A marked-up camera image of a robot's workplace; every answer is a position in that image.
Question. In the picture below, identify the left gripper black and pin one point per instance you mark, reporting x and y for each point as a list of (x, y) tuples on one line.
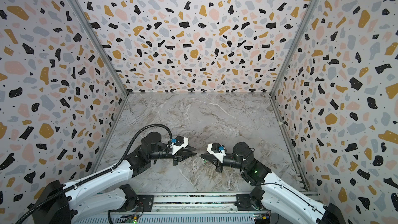
[(183, 156)]

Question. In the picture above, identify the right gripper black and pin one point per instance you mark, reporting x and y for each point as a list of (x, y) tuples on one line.
[(212, 158)]

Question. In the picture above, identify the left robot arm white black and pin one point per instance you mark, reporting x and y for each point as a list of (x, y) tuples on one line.
[(108, 189)]

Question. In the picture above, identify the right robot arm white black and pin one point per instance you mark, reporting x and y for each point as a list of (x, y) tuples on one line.
[(270, 191)]

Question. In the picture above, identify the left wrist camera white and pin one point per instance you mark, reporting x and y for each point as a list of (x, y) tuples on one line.
[(178, 143)]

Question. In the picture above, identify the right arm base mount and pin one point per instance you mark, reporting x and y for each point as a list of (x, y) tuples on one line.
[(248, 202)]

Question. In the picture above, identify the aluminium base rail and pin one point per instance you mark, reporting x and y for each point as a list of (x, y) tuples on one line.
[(200, 203)]

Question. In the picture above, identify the white perforated cable duct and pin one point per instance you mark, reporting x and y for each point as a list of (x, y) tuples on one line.
[(229, 218)]

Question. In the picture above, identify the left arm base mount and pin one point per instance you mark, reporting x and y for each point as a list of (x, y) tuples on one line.
[(139, 204)]

